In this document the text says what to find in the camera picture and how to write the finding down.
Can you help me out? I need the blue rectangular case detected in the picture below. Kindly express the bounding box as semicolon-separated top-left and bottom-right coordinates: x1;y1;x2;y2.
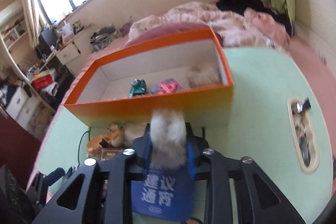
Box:
130;163;197;222

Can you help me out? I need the white fluffy pompom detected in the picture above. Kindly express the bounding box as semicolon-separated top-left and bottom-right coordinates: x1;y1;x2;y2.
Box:
150;109;187;170

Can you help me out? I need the orange doll figure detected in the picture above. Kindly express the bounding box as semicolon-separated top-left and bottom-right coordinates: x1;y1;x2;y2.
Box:
86;122;147;156

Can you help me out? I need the green cartoon lap table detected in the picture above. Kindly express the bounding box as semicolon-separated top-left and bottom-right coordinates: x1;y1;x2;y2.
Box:
34;47;334;224

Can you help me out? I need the black binder clip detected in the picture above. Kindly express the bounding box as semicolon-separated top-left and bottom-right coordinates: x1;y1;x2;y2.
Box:
292;98;311;114

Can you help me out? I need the green toy car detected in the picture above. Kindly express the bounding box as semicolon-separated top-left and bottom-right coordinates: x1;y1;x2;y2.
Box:
128;79;148;98

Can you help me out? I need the red white box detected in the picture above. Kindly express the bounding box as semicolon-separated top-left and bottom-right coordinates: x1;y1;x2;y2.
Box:
33;69;59;94

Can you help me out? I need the pink toy item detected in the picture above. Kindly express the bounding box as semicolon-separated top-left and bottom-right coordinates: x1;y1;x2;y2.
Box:
150;79;183;94

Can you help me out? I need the white drawer cabinet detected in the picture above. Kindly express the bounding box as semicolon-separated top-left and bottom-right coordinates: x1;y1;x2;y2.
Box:
56;42;80;65

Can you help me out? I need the orange yellow storage box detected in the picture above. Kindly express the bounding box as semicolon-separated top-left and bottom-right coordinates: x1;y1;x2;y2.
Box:
64;27;234;127

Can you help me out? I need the grey clothes pile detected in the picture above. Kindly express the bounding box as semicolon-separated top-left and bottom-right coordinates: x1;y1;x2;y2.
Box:
90;26;118;52

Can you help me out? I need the pink crumpled blanket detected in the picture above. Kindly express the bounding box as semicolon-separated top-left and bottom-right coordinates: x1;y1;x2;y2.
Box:
126;2;290;52

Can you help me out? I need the beige curtain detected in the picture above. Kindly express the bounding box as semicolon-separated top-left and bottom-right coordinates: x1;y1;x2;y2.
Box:
21;0;50;50

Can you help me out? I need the black clothes pile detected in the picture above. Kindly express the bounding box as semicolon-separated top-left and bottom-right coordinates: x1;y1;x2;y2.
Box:
215;0;294;36

